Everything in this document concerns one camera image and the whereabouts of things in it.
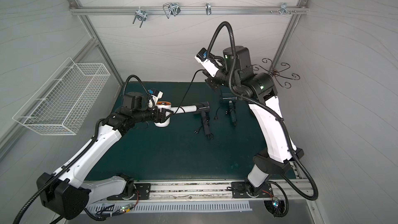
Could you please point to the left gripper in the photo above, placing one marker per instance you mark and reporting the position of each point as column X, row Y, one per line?
column 158, row 114

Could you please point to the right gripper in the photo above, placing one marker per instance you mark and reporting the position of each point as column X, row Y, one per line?
column 213, row 83

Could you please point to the white hair dryer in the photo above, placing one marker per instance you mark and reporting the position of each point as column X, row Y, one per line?
column 176, row 110

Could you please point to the green hair dryer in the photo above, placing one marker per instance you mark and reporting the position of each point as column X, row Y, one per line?
column 229, row 100

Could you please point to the grey hair dryer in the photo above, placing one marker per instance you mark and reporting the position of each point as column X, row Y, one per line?
column 203, row 109

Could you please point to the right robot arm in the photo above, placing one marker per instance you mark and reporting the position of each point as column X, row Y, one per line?
column 229, row 65

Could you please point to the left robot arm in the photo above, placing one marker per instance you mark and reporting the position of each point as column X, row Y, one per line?
column 65, row 191

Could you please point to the black ornate jewelry stand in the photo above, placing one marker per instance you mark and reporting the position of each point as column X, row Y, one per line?
column 277, row 74

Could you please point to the green table mat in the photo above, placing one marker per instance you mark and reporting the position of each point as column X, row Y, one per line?
column 148, row 152

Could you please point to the metal hook clamp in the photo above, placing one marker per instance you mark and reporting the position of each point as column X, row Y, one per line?
column 140, row 16
column 283, row 10
column 208, row 9
column 171, row 9

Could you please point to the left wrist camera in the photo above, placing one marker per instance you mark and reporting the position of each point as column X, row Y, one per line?
column 155, row 95

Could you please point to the aluminium top rail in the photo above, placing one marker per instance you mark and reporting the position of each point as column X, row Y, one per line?
column 185, row 10

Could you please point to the white slotted cable duct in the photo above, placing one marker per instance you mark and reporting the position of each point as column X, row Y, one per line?
column 173, row 207

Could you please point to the white wire basket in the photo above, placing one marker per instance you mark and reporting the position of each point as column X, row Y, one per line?
column 61, row 104

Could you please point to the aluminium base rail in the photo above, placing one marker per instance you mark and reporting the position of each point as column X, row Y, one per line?
column 189, row 189

